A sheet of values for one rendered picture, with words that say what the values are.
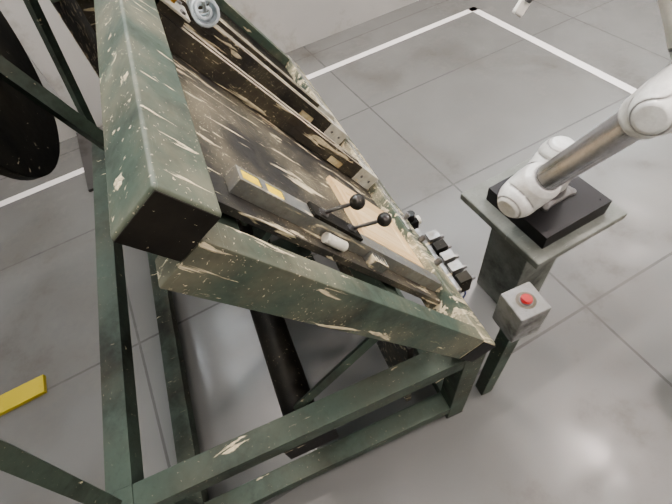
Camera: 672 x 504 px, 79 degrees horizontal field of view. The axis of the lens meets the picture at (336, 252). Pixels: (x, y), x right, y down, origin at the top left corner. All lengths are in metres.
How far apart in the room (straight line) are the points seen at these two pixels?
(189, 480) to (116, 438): 0.33
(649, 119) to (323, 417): 1.27
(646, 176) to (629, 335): 1.29
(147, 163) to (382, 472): 1.94
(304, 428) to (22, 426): 1.99
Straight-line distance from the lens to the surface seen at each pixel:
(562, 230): 1.94
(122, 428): 1.77
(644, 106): 1.31
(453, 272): 1.79
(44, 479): 1.27
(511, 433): 2.36
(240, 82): 1.43
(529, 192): 1.69
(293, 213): 0.96
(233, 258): 0.63
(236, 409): 2.48
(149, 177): 0.54
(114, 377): 1.87
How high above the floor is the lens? 2.24
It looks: 53 degrees down
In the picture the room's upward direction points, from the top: 12 degrees counter-clockwise
